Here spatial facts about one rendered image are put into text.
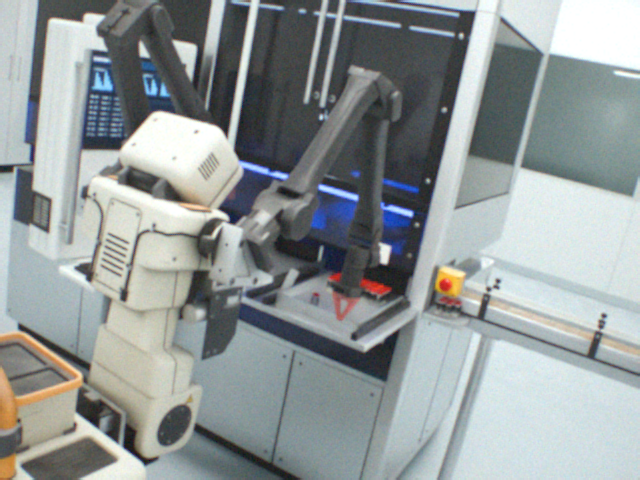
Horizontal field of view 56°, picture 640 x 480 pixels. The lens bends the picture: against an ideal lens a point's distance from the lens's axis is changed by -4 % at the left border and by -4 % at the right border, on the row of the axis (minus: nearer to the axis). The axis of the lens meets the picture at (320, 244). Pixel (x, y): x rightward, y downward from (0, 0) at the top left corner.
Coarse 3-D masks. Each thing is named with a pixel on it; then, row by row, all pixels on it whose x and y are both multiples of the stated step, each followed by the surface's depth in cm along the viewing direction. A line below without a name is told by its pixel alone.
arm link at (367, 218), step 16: (400, 96) 141; (368, 112) 144; (384, 112) 142; (368, 128) 145; (384, 128) 146; (368, 144) 148; (384, 144) 150; (368, 160) 150; (384, 160) 153; (368, 176) 152; (368, 192) 155; (368, 208) 158; (352, 224) 163; (368, 224) 160; (368, 240) 163
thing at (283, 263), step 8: (272, 256) 220; (280, 256) 222; (288, 256) 224; (280, 264) 213; (288, 264) 215; (296, 264) 216; (304, 264) 218; (312, 264) 210; (320, 264) 216; (264, 272) 190; (272, 272) 203; (280, 272) 204; (288, 272) 197; (264, 280) 191; (272, 280) 189
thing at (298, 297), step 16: (288, 288) 181; (304, 288) 191; (320, 288) 197; (288, 304) 175; (304, 304) 173; (320, 304) 183; (384, 304) 194; (320, 320) 171; (336, 320) 169; (352, 320) 176; (368, 320) 172
